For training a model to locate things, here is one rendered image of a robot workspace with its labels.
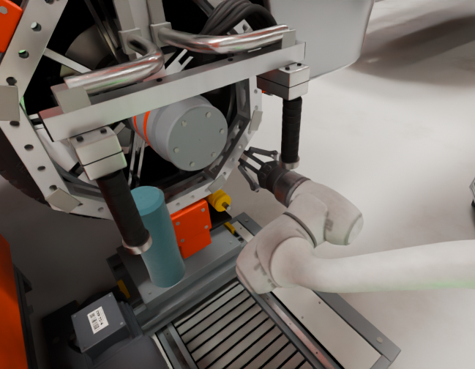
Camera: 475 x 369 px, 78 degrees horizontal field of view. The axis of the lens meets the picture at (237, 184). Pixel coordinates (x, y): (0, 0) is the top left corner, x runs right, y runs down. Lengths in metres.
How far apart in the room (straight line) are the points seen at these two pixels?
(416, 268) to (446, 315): 0.96
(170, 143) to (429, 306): 1.18
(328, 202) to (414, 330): 0.80
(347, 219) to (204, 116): 0.35
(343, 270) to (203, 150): 0.31
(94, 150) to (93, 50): 0.44
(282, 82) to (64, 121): 0.34
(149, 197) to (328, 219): 0.37
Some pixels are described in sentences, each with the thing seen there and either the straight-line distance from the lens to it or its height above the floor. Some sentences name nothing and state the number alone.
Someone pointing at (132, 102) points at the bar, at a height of 0.97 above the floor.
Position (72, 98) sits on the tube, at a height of 0.99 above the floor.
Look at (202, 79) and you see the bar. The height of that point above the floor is 0.97.
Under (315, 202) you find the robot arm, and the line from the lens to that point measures 0.64.
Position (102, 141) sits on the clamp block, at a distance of 0.39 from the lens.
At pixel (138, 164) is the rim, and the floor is 0.69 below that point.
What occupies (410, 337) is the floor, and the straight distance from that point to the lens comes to 1.32.
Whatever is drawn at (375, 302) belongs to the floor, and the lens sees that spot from 1.35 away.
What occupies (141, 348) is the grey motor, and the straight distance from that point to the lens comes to 0.81.
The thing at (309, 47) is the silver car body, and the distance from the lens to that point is 1.03.
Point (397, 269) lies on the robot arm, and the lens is 0.48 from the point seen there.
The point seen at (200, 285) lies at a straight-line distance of 1.16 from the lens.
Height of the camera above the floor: 1.11
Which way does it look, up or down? 39 degrees down
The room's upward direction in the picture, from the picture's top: 5 degrees counter-clockwise
